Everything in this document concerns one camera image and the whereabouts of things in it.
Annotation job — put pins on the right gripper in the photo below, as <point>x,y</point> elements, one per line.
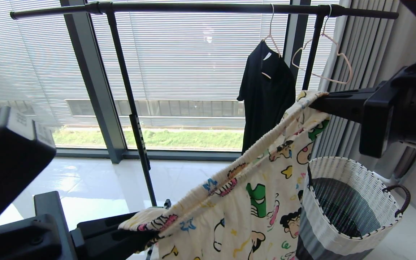
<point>410,108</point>

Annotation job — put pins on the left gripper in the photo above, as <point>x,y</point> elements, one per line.
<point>31,242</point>

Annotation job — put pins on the pink clothes hanger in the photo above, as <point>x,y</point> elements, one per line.
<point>351,72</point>
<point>265,76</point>

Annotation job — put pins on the black short-sleeved shirt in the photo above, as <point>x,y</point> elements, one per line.
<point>265,101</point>

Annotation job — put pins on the cream printed shorts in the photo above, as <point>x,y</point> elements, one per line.
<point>229,216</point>

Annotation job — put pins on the white laundry basket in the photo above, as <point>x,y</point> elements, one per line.
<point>356,169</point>

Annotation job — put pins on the black clothes rack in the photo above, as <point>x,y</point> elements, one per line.
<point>193,7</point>

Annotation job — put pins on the beige curtain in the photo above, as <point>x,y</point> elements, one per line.
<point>367,47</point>

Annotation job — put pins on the window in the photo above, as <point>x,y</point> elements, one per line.
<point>31,54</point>

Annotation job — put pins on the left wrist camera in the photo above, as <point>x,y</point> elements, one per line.
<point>9,162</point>

